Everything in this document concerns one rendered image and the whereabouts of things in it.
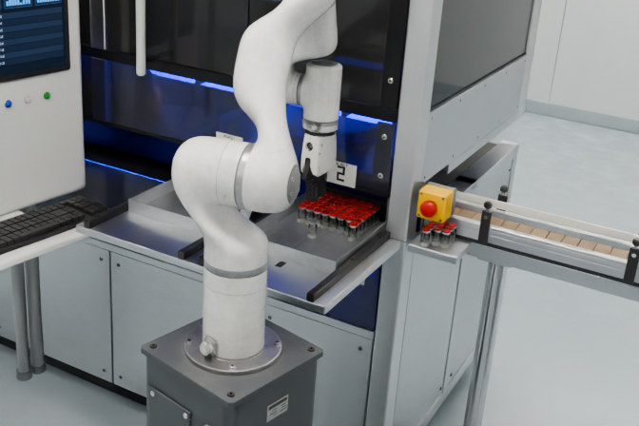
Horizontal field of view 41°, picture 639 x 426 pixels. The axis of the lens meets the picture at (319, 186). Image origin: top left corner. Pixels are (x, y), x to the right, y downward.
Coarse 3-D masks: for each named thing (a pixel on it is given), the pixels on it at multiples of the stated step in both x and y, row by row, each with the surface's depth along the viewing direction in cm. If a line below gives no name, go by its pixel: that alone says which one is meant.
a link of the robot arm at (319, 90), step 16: (320, 64) 195; (336, 64) 197; (304, 80) 197; (320, 80) 194; (336, 80) 196; (304, 96) 197; (320, 96) 196; (336, 96) 197; (304, 112) 200; (320, 112) 197; (336, 112) 199
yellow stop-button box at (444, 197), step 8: (432, 184) 211; (440, 184) 211; (424, 192) 207; (432, 192) 206; (440, 192) 207; (448, 192) 207; (424, 200) 207; (432, 200) 206; (440, 200) 205; (448, 200) 206; (440, 208) 206; (448, 208) 208; (440, 216) 207; (448, 216) 209
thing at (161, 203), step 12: (144, 192) 224; (156, 192) 229; (168, 192) 234; (132, 204) 219; (144, 204) 217; (156, 204) 225; (168, 204) 226; (180, 204) 226; (144, 216) 218; (156, 216) 216; (168, 216) 214; (180, 216) 213; (192, 228) 212
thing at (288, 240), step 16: (288, 208) 224; (256, 224) 210; (272, 224) 218; (288, 224) 219; (304, 224) 220; (384, 224) 216; (272, 240) 210; (288, 240) 211; (304, 240) 211; (320, 240) 212; (336, 240) 213; (368, 240) 209; (288, 256) 200; (304, 256) 198; (320, 256) 204; (336, 256) 204
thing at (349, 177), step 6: (336, 162) 217; (336, 168) 217; (348, 168) 216; (354, 168) 215; (330, 174) 219; (336, 174) 218; (348, 174) 216; (354, 174) 215; (330, 180) 219; (336, 180) 218; (348, 180) 217; (354, 180) 216; (354, 186) 216
